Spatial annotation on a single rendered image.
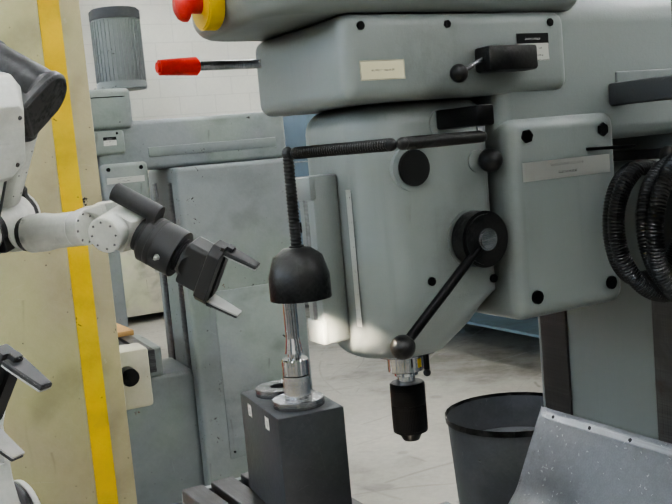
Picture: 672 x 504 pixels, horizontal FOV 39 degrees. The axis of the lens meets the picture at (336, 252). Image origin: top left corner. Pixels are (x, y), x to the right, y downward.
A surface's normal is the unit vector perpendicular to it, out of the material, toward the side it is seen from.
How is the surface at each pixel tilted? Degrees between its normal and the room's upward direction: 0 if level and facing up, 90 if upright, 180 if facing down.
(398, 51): 90
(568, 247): 90
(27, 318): 90
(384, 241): 90
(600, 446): 63
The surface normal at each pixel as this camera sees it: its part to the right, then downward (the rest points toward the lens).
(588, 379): -0.87, 0.13
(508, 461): -0.26, 0.19
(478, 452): -0.65, 0.21
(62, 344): 0.49, 0.05
